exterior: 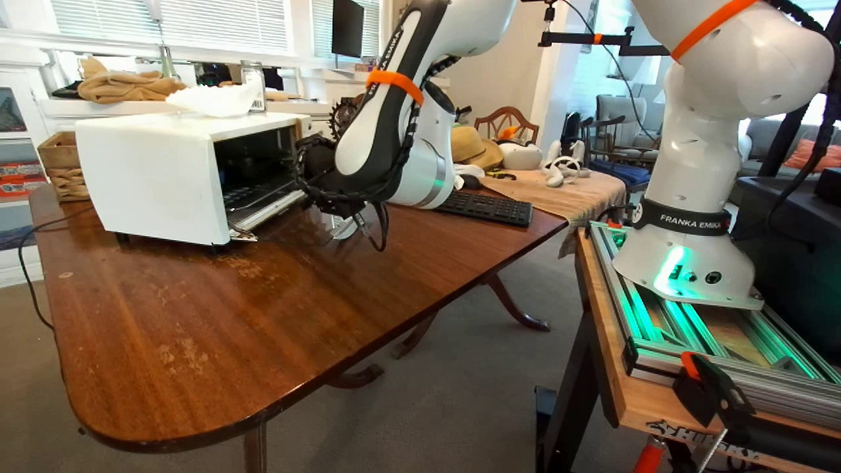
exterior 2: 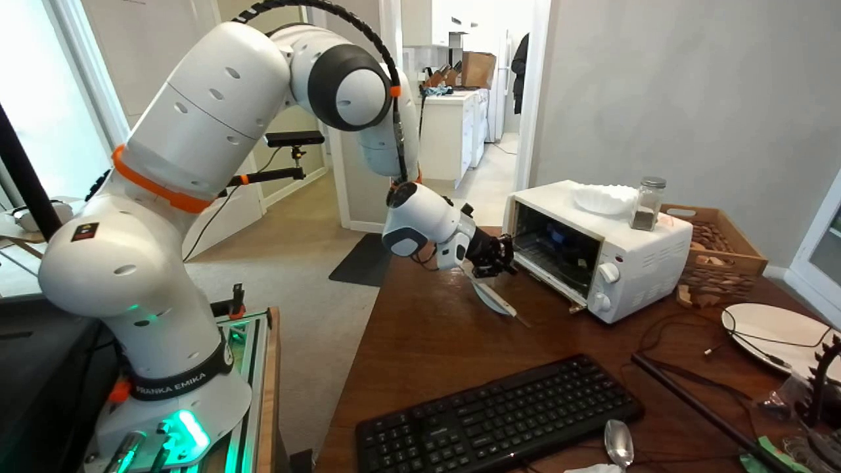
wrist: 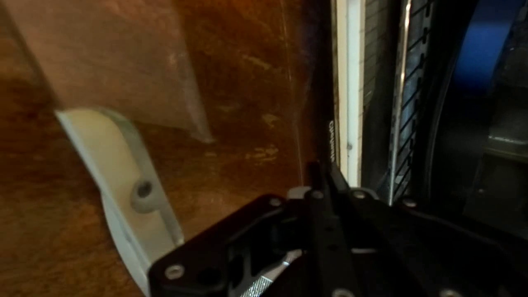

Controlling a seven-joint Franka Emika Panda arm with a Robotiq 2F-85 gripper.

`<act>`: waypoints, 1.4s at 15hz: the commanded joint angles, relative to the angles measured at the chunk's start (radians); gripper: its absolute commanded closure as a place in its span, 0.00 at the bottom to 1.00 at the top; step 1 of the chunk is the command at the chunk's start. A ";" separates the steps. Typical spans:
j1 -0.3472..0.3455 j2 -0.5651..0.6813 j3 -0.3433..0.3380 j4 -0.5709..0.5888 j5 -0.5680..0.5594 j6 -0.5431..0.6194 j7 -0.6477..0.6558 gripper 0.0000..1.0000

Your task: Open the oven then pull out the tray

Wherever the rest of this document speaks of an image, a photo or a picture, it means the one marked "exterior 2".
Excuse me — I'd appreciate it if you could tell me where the white plate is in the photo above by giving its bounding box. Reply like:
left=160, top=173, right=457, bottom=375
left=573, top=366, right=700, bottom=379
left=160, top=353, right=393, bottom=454
left=717, top=299, right=841, bottom=385

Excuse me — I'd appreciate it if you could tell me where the black power cable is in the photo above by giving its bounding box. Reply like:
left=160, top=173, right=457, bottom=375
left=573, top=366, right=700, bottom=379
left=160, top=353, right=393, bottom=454
left=634, top=307, right=841, bottom=370

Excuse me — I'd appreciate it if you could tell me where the white bowl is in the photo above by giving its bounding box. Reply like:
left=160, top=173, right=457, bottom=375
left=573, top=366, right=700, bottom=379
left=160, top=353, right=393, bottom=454
left=571, top=182, right=644, bottom=220

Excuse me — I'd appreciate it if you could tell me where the black floor mat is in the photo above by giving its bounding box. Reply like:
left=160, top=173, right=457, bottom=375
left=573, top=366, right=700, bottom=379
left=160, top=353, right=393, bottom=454
left=326, top=232, right=399, bottom=290

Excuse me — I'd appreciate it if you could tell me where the white cabinet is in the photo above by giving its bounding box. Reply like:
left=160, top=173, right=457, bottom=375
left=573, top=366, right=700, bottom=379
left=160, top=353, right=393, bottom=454
left=418, top=86, right=495, bottom=193

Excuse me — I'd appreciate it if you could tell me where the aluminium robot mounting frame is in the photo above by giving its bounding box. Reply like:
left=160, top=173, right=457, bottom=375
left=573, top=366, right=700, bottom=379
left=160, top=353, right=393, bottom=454
left=82, top=305, right=269, bottom=473

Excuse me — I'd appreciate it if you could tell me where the person in dark clothes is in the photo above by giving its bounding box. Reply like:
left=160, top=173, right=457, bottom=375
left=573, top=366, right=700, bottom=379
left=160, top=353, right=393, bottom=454
left=510, top=31, right=535, bottom=92

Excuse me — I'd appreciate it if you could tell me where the dark carved wooden ornament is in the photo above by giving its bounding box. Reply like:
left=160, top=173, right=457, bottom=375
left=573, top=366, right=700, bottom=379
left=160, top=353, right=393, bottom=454
left=800, top=335, right=841, bottom=432

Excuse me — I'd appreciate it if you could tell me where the white crumpled tissue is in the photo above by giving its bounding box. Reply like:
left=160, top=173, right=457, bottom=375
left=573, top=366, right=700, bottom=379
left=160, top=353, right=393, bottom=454
left=560, top=460, right=627, bottom=473

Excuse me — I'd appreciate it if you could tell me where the white toaster oven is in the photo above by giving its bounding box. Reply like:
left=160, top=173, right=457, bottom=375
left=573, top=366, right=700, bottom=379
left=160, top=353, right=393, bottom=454
left=502, top=180, right=696, bottom=328

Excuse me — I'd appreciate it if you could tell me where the black corrugated cable conduit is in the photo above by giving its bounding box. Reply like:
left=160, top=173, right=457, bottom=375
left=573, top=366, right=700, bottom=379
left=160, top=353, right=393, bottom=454
left=232, top=0, right=414, bottom=186

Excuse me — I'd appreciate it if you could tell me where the wooden workbench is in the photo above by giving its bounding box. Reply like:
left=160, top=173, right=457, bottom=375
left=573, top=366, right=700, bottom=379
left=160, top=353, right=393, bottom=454
left=249, top=305, right=285, bottom=473

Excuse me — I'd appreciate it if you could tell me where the cardboard box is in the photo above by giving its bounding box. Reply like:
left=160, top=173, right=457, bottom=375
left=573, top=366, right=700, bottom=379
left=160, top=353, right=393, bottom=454
left=457, top=51, right=500, bottom=92

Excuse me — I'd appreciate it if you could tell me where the glass jar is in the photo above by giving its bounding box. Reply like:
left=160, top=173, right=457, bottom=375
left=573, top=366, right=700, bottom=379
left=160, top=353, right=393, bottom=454
left=628, top=173, right=671, bottom=235

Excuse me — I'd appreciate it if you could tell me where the black camera arm orange clamp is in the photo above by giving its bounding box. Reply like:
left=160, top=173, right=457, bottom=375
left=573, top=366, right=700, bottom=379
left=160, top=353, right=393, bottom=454
left=223, top=128, right=330, bottom=193

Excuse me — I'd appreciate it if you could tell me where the metal spoon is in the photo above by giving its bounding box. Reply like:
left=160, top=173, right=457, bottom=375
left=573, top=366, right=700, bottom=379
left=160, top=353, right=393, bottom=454
left=602, top=419, right=638, bottom=470

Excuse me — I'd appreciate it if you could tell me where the black computer keyboard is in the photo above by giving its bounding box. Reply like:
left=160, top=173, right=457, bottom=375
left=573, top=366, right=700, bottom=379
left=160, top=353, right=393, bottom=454
left=352, top=353, right=648, bottom=473

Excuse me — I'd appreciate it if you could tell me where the black computer case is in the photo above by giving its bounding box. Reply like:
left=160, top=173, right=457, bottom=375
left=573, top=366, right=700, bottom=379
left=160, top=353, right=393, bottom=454
left=0, top=293, right=127, bottom=473

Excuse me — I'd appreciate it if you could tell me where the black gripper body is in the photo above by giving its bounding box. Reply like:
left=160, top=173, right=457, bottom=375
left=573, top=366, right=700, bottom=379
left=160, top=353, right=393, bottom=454
left=460, top=230, right=504, bottom=278

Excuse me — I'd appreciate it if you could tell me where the thin black rod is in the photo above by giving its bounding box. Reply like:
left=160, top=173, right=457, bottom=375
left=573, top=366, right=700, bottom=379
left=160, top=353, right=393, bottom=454
left=628, top=349, right=767, bottom=460

